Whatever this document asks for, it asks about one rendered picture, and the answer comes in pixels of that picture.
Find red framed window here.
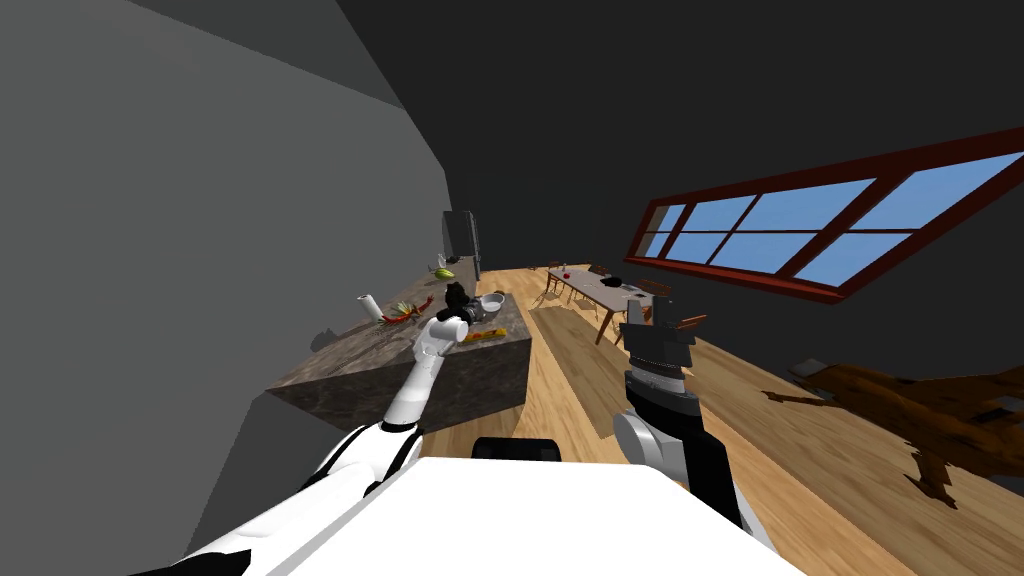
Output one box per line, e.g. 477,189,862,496
623,127,1024,306

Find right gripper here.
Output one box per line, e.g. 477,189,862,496
619,296,697,372

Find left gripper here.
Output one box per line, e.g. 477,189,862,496
443,280,476,321

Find brown wooden furniture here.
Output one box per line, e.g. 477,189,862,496
759,359,1024,511

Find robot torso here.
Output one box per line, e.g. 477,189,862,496
255,436,811,576

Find grey dining table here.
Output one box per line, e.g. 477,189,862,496
545,265,667,348

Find dark grey fridge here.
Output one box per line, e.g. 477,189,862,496
441,209,484,281

